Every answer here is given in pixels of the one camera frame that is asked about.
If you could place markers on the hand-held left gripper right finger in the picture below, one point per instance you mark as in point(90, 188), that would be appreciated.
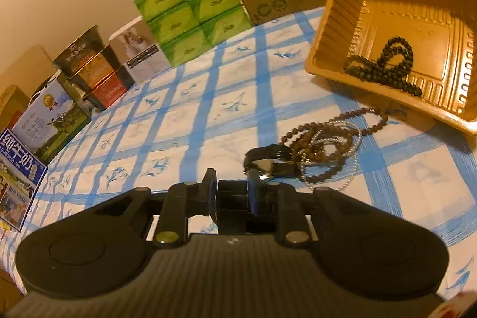
point(254, 192)

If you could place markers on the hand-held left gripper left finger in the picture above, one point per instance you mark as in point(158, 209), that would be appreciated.
point(211, 191)

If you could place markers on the black wristband silver buckle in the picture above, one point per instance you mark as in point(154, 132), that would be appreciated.
point(268, 154)

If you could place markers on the golden plastic tray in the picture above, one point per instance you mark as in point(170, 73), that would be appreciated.
point(410, 23)

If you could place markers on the blue checked tablecloth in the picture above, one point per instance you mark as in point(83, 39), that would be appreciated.
point(223, 79)

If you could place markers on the red instant noodle bowl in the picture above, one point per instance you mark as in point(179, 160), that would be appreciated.
point(110, 92)

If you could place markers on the white printed box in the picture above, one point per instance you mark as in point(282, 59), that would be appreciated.
point(141, 53)

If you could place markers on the gold instant noodle bowl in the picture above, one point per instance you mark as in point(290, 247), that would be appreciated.
point(97, 74)

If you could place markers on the milk box with cow picture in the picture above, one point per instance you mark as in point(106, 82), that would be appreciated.
point(48, 117)

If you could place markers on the stack of green tissue packs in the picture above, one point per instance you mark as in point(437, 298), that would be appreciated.
point(193, 8)

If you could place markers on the black instant noodle bowl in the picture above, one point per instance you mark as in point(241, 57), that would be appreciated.
point(84, 49)

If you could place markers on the blue milk carton case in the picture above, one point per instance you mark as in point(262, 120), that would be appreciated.
point(18, 172)

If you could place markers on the small brown cardboard box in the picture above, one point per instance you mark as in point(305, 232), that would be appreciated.
point(11, 103)

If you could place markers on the wooden board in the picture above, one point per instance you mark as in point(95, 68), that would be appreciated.
point(26, 64)

